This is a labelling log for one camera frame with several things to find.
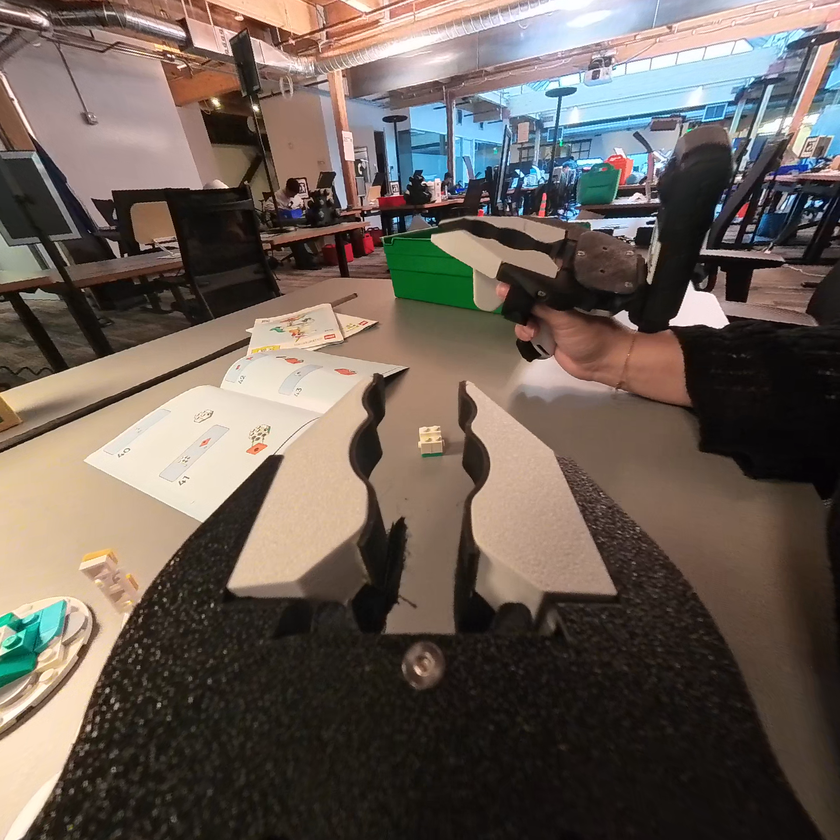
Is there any green tote bag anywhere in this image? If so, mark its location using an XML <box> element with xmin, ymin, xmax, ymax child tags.
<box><xmin>575</xmin><ymin>162</ymin><xmax>623</xmax><ymax>206</ymax></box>

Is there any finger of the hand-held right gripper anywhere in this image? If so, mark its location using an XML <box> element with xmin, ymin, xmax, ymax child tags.
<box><xmin>438</xmin><ymin>215</ymin><xmax>578</xmax><ymax>258</ymax></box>
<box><xmin>430</xmin><ymin>230</ymin><xmax>560</xmax><ymax>311</ymax></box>

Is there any office chair beige back panel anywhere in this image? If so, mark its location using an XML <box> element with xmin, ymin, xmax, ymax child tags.
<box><xmin>110</xmin><ymin>188</ymin><xmax>193</xmax><ymax>265</ymax></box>

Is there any dark wooden desk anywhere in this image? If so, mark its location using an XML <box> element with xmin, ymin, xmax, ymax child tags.
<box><xmin>0</xmin><ymin>251</ymin><xmax>190</xmax><ymax>371</ymax></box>

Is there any white yellow lego assembly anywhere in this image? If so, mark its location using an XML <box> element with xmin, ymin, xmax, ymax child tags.
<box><xmin>78</xmin><ymin>547</ymin><xmax>140</xmax><ymax>616</ymax></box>

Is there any grey framed screen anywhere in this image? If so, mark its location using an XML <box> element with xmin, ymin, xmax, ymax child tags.
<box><xmin>0</xmin><ymin>150</ymin><xmax>81</xmax><ymax>248</ymax></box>

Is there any open lego instruction booklet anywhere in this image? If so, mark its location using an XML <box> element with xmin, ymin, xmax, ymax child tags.
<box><xmin>84</xmin><ymin>346</ymin><xmax>409</xmax><ymax>524</ymax></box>

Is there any teal white round lego build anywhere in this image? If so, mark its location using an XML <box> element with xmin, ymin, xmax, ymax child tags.
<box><xmin>0</xmin><ymin>595</ymin><xmax>95</xmax><ymax>734</ymax></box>

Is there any person's right forearm black sleeve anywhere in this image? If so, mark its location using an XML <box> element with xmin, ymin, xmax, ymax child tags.
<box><xmin>675</xmin><ymin>320</ymin><xmax>840</xmax><ymax>503</ymax></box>

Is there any person's right hand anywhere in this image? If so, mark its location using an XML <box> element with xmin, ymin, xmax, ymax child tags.
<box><xmin>495</xmin><ymin>281</ymin><xmax>691</xmax><ymax>408</ymax></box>

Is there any wooden desk with red bins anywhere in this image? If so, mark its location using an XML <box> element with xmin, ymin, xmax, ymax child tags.
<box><xmin>260</xmin><ymin>220</ymin><xmax>372</xmax><ymax>271</ymax></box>

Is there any black screen stand pole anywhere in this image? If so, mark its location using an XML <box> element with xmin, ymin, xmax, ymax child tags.
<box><xmin>10</xmin><ymin>187</ymin><xmax>114</xmax><ymax>361</ymax></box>

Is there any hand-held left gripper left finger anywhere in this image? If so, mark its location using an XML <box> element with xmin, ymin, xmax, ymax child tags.
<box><xmin>225</xmin><ymin>373</ymin><xmax>409</xmax><ymax>621</ymax></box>

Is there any black mesh office chair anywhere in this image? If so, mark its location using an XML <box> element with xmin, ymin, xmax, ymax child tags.
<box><xmin>163</xmin><ymin>185</ymin><xmax>284</xmax><ymax>324</ymax></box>

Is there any closed lego instruction booklet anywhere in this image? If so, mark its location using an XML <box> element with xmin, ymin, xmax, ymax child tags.
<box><xmin>245</xmin><ymin>302</ymin><xmax>347</xmax><ymax>357</ymax></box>

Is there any black hanging monitor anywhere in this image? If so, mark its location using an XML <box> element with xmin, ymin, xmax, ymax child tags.
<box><xmin>228</xmin><ymin>28</ymin><xmax>265</xmax><ymax>97</ymax></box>

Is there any green plastic bin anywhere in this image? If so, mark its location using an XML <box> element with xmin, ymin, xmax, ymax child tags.
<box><xmin>382</xmin><ymin>225</ymin><xmax>521</xmax><ymax>317</ymax></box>

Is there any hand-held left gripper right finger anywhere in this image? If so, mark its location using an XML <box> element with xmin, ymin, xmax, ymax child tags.
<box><xmin>456</xmin><ymin>379</ymin><xmax>619</xmax><ymax>627</ymax></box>

